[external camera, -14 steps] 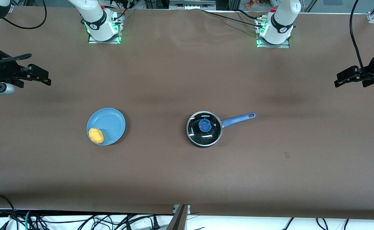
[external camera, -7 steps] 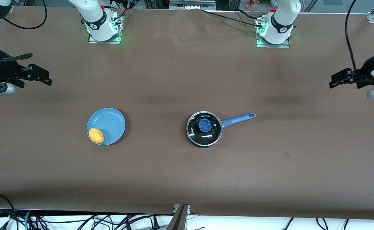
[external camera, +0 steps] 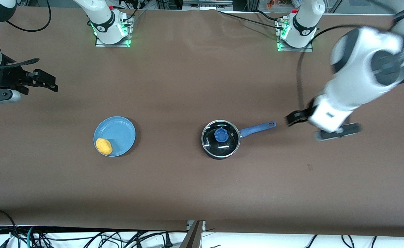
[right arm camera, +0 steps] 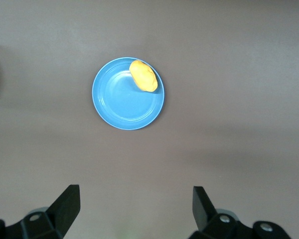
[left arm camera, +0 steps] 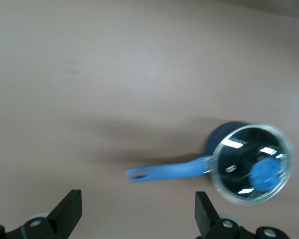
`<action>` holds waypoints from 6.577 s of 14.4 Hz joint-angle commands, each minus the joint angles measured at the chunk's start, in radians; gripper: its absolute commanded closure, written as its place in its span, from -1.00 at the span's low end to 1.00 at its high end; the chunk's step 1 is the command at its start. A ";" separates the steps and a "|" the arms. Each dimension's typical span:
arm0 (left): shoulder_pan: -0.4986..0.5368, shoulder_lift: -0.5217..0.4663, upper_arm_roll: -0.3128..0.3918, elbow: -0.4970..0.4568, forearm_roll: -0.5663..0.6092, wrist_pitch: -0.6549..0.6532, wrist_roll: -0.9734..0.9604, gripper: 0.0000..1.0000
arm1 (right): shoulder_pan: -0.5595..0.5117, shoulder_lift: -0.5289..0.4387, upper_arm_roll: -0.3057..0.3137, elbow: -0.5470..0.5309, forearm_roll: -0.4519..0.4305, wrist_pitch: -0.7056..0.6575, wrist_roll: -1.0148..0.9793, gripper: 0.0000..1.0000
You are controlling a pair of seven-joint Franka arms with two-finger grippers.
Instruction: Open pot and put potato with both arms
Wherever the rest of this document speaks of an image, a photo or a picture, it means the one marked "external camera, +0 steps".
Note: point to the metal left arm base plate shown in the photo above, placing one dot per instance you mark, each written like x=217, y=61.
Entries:
x=283, y=43

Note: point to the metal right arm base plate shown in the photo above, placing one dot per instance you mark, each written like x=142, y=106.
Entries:
x=126, y=34

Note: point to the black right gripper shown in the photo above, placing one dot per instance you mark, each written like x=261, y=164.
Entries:
x=9, y=78

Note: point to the grey metal bracket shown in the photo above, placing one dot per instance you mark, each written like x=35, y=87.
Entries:
x=195, y=236

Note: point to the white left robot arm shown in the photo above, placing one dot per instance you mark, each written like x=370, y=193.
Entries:
x=360, y=62

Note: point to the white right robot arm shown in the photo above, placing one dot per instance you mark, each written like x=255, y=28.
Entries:
x=102, y=17

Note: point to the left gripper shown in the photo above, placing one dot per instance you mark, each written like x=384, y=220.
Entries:
x=299, y=116

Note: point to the grey metal frame bar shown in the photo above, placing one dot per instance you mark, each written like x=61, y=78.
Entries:
x=208, y=4

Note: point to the glass lid with blue knob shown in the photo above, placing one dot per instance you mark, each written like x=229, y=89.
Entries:
x=220, y=137

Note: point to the blue round plate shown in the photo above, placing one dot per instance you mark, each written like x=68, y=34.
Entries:
x=119, y=132

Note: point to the yellow potato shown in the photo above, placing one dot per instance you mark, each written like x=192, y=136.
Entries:
x=104, y=146

